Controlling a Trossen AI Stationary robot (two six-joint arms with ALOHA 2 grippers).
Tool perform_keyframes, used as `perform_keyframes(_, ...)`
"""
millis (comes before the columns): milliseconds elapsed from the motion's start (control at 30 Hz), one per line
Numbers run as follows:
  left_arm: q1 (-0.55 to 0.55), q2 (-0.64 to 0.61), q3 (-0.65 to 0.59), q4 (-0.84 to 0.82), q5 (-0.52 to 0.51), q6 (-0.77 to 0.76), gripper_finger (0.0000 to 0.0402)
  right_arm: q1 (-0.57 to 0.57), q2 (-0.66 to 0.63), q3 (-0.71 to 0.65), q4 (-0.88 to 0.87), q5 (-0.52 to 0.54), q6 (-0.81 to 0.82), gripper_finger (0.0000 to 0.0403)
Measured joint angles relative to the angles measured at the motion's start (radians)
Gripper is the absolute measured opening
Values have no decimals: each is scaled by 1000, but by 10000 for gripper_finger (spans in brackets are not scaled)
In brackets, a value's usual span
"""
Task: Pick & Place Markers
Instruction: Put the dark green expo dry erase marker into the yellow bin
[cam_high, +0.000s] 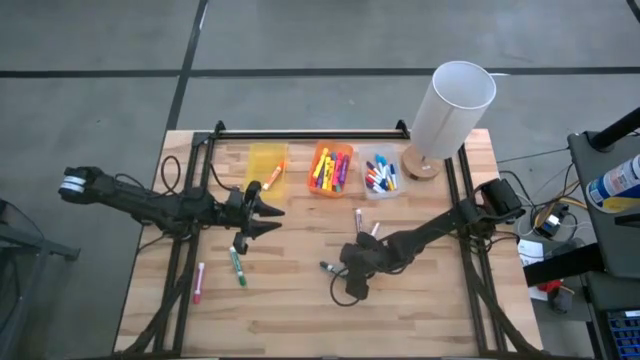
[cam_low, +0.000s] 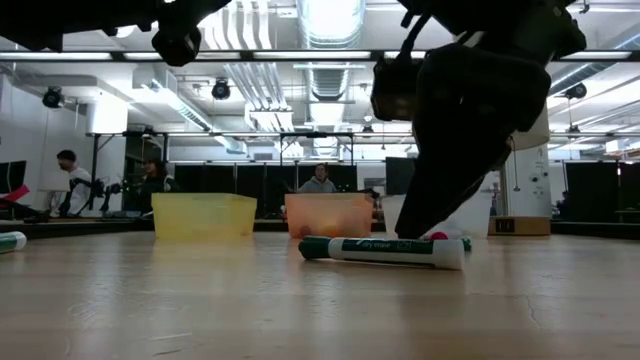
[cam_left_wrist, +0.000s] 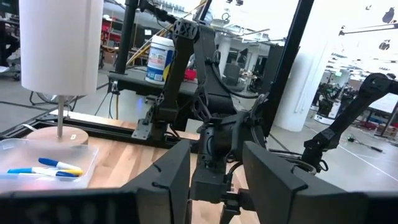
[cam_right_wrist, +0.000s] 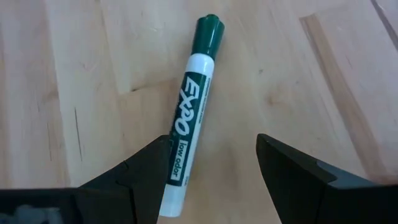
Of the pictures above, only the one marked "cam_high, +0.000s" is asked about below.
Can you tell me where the dark metal stand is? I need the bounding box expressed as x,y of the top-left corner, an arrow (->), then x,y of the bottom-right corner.
0,198 -> 82,360

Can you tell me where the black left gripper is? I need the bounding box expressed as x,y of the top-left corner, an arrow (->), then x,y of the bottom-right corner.
218,180 -> 287,256

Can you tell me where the black pole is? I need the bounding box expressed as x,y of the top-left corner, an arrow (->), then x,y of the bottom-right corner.
589,107 -> 640,152

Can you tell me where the dark green Expo marker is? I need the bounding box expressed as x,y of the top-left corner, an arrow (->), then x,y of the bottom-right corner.
319,260 -> 349,276

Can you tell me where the white blue spray can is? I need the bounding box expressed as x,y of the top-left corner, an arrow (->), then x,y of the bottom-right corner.
585,153 -> 640,215

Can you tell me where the orange Expo marker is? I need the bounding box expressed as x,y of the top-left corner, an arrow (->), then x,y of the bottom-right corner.
261,159 -> 287,192

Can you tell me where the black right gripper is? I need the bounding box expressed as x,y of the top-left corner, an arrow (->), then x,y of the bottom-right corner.
339,231 -> 397,302

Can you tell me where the clear plastic bin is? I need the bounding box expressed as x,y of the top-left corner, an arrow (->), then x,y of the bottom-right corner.
357,143 -> 407,202

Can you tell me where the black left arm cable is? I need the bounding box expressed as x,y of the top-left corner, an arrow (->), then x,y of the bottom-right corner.
159,154 -> 241,199

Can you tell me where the grey metal cart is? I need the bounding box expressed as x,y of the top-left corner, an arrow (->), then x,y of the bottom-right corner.
567,130 -> 640,281

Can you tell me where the bright green dry-erase marker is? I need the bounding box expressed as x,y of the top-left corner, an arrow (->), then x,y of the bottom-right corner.
228,245 -> 248,288

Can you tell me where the backlit keyboard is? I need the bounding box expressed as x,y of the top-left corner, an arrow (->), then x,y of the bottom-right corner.
606,309 -> 640,360

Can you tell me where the yellow translucent plastic bin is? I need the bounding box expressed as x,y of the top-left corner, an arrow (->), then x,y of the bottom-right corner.
243,142 -> 290,200

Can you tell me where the black flat bar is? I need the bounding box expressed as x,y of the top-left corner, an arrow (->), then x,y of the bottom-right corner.
522,243 -> 606,288

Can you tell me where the orange translucent plastic bin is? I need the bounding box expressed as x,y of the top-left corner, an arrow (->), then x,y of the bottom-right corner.
305,141 -> 355,200

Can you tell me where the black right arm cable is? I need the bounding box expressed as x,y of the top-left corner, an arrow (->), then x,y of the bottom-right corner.
329,267 -> 361,308

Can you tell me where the white paper sheet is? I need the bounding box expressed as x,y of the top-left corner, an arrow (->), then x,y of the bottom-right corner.
517,238 -> 546,269

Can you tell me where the yellow cable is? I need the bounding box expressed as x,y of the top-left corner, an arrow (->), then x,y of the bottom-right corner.
529,192 -> 589,211

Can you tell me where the black floor cable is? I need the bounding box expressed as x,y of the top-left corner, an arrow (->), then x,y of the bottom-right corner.
497,147 -> 571,164

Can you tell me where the pink Expo marker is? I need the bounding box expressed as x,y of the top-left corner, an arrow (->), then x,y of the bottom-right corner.
192,261 -> 206,305

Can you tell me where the white shade wooden base lamp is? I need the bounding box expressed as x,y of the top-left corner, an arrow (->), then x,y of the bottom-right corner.
400,59 -> 498,181

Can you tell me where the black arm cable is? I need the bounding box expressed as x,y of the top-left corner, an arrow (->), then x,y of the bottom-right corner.
329,267 -> 361,308
159,154 -> 241,199

